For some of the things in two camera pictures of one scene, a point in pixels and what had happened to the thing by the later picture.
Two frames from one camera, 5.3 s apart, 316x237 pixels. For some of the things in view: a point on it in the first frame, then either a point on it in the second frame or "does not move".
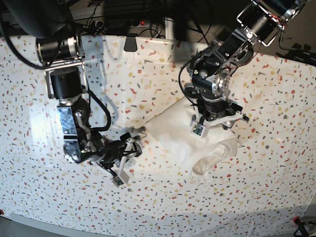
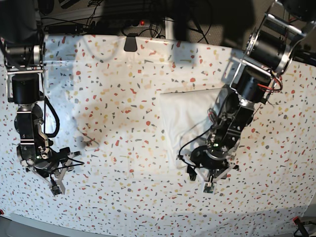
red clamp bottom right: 297,222 does not move
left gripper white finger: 122,173 → 52,182
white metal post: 169,28 does not move
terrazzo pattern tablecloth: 267,183 does not move
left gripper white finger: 133,148 → 69,163
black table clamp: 130,44 does not move
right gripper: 221,111 → 215,161
